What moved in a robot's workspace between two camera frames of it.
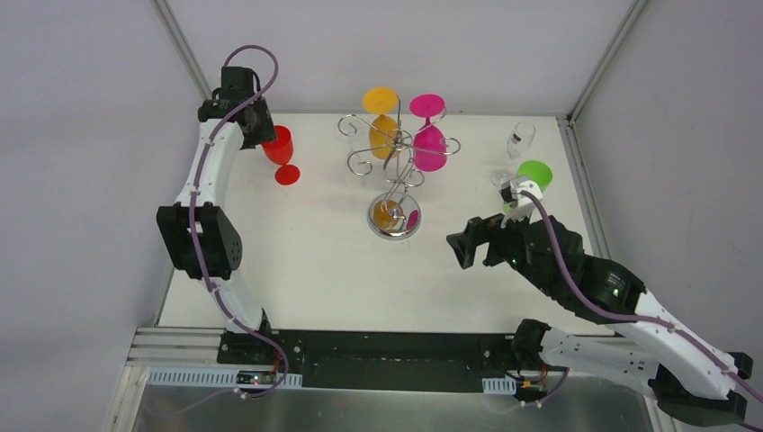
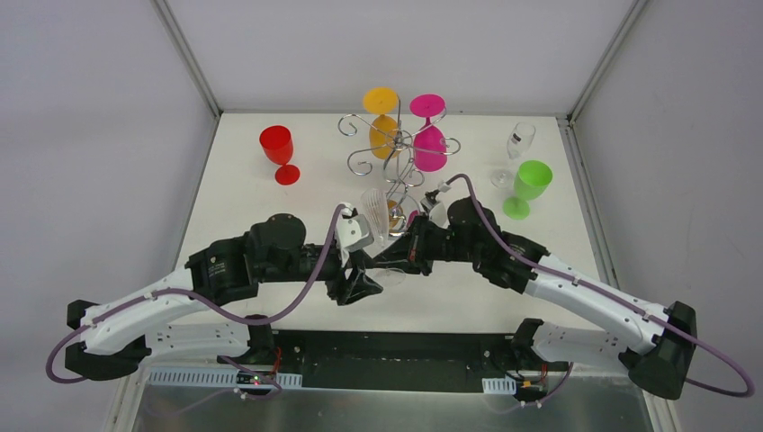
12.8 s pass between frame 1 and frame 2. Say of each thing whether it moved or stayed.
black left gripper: moved
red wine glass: stayed
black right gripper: moved
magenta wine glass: stayed
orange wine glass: stayed
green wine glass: stayed
